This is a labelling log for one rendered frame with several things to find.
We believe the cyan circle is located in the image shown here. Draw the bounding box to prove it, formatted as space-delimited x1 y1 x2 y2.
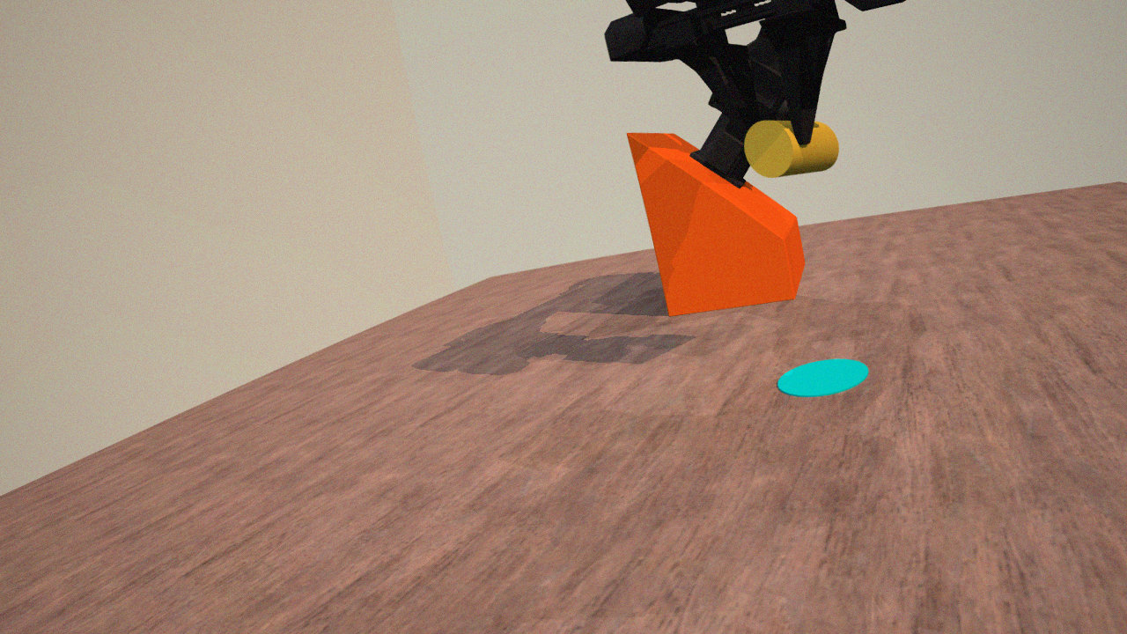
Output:
778 358 868 398

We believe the yellow cylinder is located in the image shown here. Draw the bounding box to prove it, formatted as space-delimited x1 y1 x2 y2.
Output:
744 120 838 178

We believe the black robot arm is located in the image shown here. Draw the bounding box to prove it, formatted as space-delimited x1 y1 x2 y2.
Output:
625 0 790 188

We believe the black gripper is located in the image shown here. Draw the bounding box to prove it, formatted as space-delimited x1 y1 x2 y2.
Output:
604 0 848 145

